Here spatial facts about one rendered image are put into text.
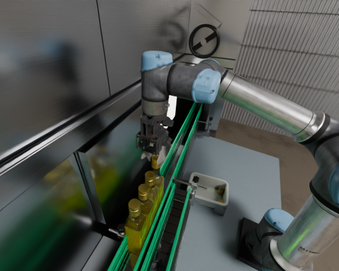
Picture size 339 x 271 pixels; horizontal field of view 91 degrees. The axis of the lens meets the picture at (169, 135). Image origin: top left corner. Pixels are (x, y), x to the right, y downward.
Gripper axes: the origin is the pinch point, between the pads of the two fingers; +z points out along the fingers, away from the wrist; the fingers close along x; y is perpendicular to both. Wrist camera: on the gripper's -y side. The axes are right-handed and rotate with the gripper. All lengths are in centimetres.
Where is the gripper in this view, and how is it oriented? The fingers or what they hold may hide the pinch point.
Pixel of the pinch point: (156, 159)
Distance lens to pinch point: 61.5
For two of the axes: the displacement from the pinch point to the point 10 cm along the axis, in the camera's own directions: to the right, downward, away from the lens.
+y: -4.0, 4.9, -7.8
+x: 9.1, 2.8, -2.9
